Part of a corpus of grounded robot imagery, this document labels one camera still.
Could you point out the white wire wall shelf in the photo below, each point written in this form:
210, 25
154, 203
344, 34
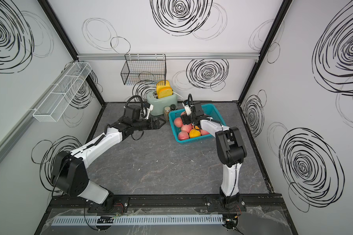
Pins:
62, 92

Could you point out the small dark jar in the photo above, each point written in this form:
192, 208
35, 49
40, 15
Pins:
173, 107

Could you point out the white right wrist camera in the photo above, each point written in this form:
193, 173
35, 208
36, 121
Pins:
187, 107

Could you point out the yellow toast slice right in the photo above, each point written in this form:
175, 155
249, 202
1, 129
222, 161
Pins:
165, 92

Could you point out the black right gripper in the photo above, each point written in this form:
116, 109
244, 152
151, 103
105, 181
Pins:
186, 119

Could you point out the black corner frame post left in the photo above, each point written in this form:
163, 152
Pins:
48, 10

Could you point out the black corner frame post right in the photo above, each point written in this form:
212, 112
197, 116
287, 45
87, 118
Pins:
285, 5

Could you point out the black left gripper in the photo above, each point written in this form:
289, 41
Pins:
156, 122

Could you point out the grey horizontal wall rail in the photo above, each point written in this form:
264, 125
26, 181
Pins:
170, 56

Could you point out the mint green toaster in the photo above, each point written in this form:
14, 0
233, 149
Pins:
160, 104

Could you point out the white slotted cable duct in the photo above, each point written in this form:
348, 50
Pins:
192, 219

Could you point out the yellow toast slice left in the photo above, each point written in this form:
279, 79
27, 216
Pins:
161, 85

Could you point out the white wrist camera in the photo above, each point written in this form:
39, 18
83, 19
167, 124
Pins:
187, 107
149, 108

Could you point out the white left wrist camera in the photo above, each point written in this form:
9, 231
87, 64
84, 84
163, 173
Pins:
149, 108

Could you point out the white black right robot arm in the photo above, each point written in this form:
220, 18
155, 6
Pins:
231, 152

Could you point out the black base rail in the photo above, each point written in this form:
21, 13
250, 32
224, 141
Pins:
201, 202

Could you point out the yellow toast slice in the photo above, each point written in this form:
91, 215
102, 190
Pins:
161, 85
165, 92

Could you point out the black corner frame post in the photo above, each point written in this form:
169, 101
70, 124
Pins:
285, 5
48, 10

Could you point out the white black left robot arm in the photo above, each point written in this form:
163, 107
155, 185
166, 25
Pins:
69, 172

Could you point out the teal plastic basket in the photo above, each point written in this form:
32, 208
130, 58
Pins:
209, 109

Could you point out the yellow peach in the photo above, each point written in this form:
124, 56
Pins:
194, 133

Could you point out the glass spice jar silver lid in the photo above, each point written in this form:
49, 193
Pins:
166, 112

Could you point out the pink peach front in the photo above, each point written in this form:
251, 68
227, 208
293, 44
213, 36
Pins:
187, 128

